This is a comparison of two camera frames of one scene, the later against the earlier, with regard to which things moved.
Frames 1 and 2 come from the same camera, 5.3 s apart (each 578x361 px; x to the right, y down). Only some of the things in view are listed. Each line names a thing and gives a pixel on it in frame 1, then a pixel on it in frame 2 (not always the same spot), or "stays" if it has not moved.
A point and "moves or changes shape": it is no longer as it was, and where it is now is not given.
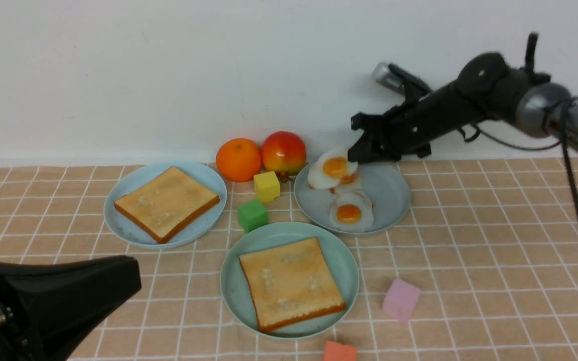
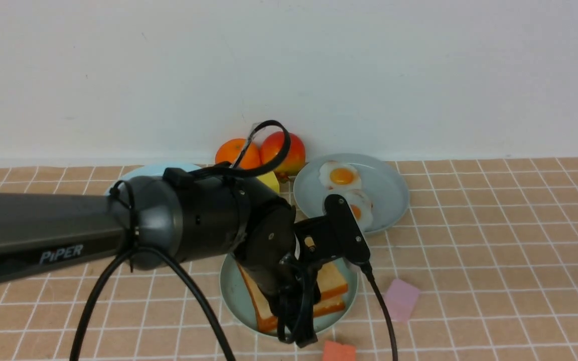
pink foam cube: (401, 300) stays
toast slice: (166, 204) moves or changes shape
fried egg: (351, 212) stays
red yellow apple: (284, 152) stays
